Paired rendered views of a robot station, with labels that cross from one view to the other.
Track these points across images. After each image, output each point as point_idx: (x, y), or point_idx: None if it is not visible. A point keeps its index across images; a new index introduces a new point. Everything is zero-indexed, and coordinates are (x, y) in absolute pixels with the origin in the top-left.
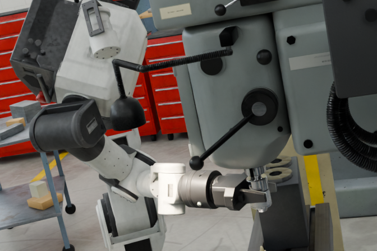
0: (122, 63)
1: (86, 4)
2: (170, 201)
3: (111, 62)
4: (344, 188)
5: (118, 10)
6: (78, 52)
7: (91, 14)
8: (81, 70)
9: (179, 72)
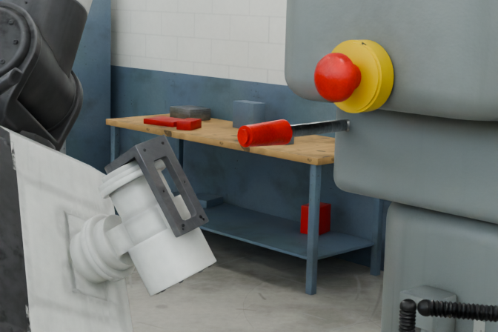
0: (492, 310)
1: (149, 148)
2: None
3: (407, 308)
4: None
5: (83, 166)
6: (52, 279)
7: (144, 176)
8: (72, 329)
9: (441, 321)
